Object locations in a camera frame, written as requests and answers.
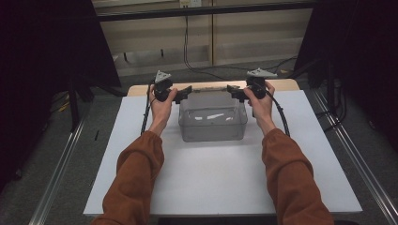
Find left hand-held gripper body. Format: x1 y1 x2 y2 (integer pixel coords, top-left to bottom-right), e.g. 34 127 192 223
153 69 178 102

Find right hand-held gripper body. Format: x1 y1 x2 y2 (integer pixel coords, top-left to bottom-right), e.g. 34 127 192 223
245 67 278 100

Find transparent grey box lid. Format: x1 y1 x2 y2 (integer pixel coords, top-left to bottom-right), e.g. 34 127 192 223
187 84 242 94

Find transparent grey plastic box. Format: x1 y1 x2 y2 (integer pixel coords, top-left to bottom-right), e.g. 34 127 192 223
177 92 249 143

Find person's left hand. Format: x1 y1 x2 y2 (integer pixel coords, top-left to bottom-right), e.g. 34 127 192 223
148 84 178 136

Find person's right hand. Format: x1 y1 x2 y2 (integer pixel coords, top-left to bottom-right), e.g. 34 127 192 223
243 82 278 136

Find wooden table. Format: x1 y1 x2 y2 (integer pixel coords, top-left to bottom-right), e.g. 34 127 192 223
127 78 300 98

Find beige desk with panels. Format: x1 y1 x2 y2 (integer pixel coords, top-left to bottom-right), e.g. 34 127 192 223
92 0 315 77

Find white table sheet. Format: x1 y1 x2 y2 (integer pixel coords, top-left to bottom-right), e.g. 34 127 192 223
84 90 363 217

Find black metal stand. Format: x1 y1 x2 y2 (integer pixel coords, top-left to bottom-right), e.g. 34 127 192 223
66 76 126 133

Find black curtain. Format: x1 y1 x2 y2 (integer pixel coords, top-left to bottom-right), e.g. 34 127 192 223
0 0 122 188
294 0 398 151

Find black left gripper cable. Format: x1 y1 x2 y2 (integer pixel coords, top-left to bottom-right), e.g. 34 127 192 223
140 80 157 136

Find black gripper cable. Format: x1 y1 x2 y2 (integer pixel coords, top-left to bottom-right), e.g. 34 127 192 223
140 80 157 136
266 93 291 138

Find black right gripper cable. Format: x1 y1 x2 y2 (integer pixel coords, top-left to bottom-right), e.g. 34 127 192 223
266 93 291 138

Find black power cable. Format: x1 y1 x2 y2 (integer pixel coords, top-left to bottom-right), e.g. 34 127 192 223
182 15 299 81

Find white wall socket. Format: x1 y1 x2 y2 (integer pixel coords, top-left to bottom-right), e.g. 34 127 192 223
179 0 203 8

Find metal floor rail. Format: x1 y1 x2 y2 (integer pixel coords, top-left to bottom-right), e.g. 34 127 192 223
311 89 398 225
28 115 92 225

